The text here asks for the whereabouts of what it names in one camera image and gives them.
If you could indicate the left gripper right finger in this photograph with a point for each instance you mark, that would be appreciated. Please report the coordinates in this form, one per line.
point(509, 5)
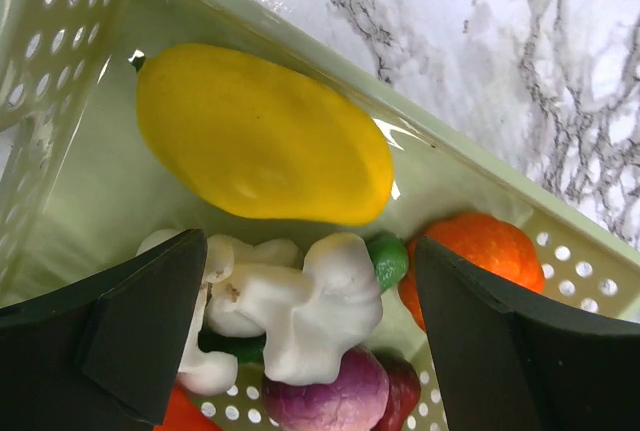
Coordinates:
point(507, 358)

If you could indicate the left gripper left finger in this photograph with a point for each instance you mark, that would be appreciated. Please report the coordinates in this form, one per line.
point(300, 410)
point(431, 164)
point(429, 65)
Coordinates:
point(102, 353)

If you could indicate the orange carrot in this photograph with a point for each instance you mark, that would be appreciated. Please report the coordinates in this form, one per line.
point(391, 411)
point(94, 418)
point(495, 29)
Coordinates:
point(183, 415)

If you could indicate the dark red plum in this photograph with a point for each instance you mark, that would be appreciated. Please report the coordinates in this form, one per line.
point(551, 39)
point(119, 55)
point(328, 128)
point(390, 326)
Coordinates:
point(404, 391)

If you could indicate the small orange pumpkin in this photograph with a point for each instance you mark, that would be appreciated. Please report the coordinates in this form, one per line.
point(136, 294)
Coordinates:
point(492, 244)

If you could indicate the pink purple onion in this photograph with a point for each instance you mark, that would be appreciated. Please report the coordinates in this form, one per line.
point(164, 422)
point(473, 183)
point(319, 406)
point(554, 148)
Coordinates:
point(356, 400)

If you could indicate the white garlic bulb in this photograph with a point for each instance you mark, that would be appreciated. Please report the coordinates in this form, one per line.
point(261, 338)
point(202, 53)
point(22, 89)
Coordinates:
point(312, 307)

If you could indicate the yellow mango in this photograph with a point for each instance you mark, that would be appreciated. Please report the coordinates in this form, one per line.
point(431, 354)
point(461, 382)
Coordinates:
point(259, 140)

